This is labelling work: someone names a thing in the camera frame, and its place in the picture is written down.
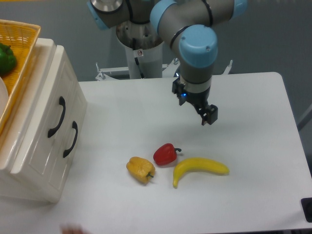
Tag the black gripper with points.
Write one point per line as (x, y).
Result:
(208, 113)

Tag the white top drawer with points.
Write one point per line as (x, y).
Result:
(37, 153)

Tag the white drawer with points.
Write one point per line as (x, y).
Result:
(67, 139)
(37, 153)

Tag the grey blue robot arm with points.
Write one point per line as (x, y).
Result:
(186, 28)

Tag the white lower drawer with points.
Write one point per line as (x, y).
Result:
(67, 139)

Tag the white drawer cabinet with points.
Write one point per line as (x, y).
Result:
(14, 132)

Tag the blurred hand at edge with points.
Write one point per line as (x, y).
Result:
(72, 229)

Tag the red bell pepper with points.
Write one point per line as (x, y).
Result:
(166, 154)

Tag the yellow banana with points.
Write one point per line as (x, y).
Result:
(198, 164)

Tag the yellow bell pepper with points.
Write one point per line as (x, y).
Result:
(141, 169)

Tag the black corner object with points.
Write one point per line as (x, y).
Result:
(307, 208)

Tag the yellow woven basket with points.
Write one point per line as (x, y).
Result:
(22, 38)

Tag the white plate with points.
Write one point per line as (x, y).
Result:
(4, 97)

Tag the green bell pepper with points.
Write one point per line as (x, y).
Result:
(8, 60)

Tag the white metal bracket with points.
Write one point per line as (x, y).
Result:
(228, 68)

